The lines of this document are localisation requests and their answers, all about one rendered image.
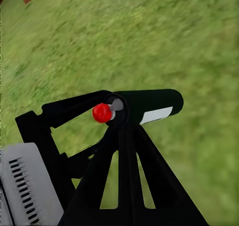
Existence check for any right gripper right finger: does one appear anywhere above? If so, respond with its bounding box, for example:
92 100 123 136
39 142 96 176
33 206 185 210
124 119 209 226

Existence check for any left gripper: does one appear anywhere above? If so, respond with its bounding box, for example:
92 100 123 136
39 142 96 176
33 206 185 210
16 90 111 211

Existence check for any pesticide atomizer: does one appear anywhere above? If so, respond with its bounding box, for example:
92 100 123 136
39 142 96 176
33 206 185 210
92 89 183 125

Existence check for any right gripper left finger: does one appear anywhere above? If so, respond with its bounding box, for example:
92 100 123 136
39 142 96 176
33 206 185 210
58 119 132 226

